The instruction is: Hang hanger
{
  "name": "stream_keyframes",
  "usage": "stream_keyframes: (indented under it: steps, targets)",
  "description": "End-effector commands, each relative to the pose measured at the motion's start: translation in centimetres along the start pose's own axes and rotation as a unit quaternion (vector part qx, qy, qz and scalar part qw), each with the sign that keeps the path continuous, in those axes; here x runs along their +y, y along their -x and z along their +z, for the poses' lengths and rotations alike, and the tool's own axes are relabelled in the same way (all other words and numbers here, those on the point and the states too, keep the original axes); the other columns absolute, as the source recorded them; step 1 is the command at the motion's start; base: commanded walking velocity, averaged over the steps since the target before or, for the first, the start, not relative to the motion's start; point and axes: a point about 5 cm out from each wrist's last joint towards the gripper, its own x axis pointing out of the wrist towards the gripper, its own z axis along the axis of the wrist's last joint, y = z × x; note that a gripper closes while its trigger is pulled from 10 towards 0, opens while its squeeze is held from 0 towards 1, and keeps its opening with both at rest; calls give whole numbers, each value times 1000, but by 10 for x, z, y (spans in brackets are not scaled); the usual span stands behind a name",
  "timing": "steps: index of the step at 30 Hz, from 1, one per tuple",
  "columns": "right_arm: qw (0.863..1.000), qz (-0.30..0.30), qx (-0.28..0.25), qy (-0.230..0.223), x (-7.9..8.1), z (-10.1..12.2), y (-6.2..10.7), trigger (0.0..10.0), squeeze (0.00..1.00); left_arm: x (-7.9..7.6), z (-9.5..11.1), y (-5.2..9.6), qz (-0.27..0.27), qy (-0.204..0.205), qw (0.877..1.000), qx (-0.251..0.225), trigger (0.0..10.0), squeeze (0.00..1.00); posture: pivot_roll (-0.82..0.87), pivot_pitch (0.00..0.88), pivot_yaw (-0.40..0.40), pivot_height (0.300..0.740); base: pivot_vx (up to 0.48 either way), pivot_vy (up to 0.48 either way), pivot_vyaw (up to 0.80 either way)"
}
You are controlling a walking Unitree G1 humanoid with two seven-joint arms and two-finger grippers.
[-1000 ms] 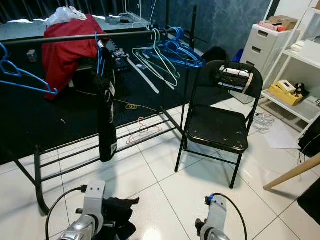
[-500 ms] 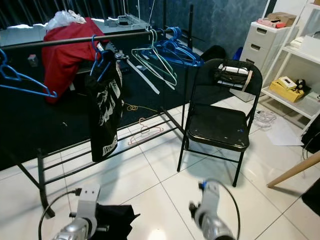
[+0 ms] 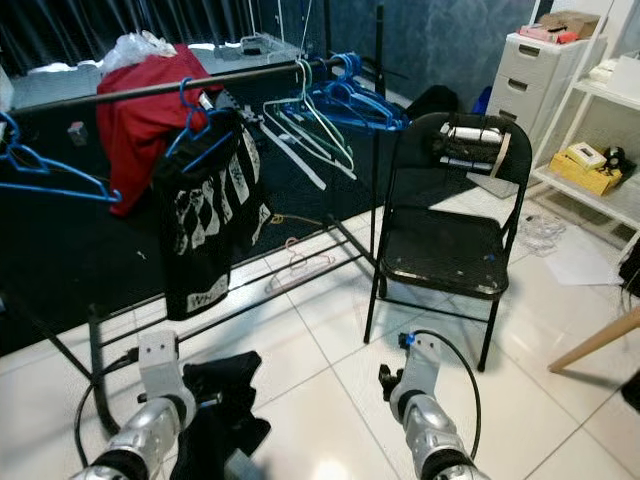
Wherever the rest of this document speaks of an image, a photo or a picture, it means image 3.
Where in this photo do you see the navy polo shirt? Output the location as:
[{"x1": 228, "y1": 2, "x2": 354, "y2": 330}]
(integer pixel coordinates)
[{"x1": 172, "y1": 350, "x2": 273, "y2": 480}]

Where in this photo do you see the black metal clothes rack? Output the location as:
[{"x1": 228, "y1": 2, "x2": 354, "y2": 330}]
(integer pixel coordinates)
[{"x1": 0, "y1": 5, "x2": 403, "y2": 438}]

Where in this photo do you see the black folding chair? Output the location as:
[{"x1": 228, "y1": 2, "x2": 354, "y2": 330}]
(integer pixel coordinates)
[{"x1": 362, "y1": 111, "x2": 534, "y2": 374}]

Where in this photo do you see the black hanging shirt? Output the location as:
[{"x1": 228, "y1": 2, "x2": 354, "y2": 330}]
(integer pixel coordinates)
[{"x1": 154, "y1": 107, "x2": 274, "y2": 322}]

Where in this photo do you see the wooden stick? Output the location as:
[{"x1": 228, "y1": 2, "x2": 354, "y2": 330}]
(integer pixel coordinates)
[{"x1": 548, "y1": 305, "x2": 640, "y2": 374}]

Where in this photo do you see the white paper sheet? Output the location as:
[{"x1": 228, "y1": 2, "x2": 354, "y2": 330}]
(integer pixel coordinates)
[{"x1": 544, "y1": 228, "x2": 625, "y2": 287}]

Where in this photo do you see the black and white bag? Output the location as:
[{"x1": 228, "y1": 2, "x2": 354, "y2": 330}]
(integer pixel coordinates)
[{"x1": 434, "y1": 119, "x2": 514, "y2": 178}]

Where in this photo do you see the red garment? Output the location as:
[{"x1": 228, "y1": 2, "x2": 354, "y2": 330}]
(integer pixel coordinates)
[{"x1": 97, "y1": 45, "x2": 213, "y2": 217}]

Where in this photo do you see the black bundle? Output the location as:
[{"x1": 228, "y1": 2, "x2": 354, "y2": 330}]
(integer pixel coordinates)
[{"x1": 405, "y1": 84, "x2": 462, "y2": 122}]

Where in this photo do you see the yellow box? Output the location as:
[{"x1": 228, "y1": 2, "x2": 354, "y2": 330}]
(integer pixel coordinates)
[{"x1": 547, "y1": 141, "x2": 627, "y2": 197}]

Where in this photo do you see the blue bag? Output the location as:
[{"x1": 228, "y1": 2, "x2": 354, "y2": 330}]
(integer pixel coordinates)
[{"x1": 469, "y1": 85, "x2": 494, "y2": 117}]

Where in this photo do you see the white drawer cabinet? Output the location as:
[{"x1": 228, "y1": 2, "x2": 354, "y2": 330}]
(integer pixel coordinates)
[{"x1": 488, "y1": 30, "x2": 608, "y2": 133}]

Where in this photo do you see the grey desk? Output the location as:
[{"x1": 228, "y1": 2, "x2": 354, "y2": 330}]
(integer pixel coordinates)
[{"x1": 0, "y1": 33, "x2": 307, "y2": 113}]

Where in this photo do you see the clear plastic bag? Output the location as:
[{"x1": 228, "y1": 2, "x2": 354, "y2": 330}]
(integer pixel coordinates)
[{"x1": 104, "y1": 30, "x2": 180, "y2": 75}]

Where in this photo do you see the white shelf unit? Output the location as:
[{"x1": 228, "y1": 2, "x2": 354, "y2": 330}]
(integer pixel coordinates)
[{"x1": 528, "y1": 50, "x2": 640, "y2": 237}]

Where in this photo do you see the flat pink box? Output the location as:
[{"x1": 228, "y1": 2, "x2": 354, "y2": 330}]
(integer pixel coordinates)
[{"x1": 517, "y1": 24, "x2": 580, "y2": 45}]

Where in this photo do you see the brown cardboard box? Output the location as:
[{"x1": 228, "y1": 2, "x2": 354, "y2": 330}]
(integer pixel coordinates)
[{"x1": 537, "y1": 9, "x2": 602, "y2": 40}]

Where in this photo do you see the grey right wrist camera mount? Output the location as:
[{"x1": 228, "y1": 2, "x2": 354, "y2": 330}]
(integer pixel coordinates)
[{"x1": 400, "y1": 332, "x2": 444, "y2": 398}]

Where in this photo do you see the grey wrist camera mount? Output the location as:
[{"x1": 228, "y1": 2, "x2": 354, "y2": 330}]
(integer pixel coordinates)
[
  {"x1": 400, "y1": 332, "x2": 444, "y2": 398},
  {"x1": 137, "y1": 330, "x2": 187, "y2": 401}
]

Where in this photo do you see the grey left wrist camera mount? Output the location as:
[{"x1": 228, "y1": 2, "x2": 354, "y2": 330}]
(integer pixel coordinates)
[{"x1": 137, "y1": 330, "x2": 187, "y2": 401}]

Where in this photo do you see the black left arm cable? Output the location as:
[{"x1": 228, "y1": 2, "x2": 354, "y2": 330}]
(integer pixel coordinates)
[{"x1": 74, "y1": 349, "x2": 142, "y2": 469}]

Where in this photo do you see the pink wire hanger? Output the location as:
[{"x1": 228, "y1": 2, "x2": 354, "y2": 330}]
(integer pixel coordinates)
[{"x1": 264, "y1": 237, "x2": 334, "y2": 294}]

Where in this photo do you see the white cable coil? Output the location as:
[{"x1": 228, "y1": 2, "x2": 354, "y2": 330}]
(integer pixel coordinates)
[{"x1": 519, "y1": 214, "x2": 567, "y2": 254}]

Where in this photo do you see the green wire hanger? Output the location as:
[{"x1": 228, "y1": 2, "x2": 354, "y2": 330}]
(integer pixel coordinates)
[{"x1": 262, "y1": 59, "x2": 358, "y2": 182}]

